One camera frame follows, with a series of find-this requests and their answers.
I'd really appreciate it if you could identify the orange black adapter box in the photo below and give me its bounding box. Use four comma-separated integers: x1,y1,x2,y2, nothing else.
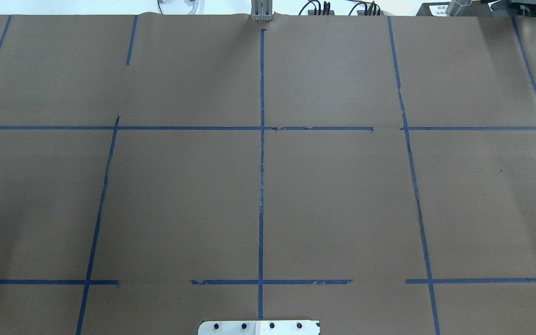
302,0,335,16
358,1,382,16

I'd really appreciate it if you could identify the metal cup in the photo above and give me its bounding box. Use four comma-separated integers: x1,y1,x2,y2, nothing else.
445,0,472,17

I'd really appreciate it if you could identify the aluminium frame post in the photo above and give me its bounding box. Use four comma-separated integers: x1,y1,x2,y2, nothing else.
250,0,274,22

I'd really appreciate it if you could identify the white camera pole with base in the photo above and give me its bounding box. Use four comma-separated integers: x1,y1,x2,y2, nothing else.
197,320,321,335

